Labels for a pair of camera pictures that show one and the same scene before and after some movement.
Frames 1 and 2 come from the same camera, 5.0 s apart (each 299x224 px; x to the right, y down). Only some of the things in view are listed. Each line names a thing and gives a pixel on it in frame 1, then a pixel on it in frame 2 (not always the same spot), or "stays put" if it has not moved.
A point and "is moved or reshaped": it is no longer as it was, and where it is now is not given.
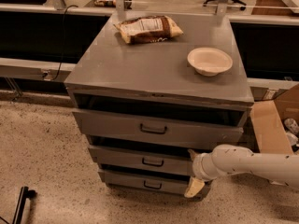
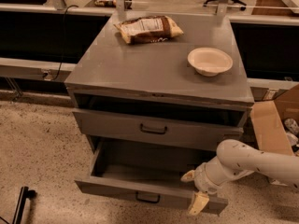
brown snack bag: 149,29 stays put
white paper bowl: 208,61 stays put
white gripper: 198,167 → 202,178
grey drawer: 167,161 is moved or reshaped
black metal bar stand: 24,193 stays put
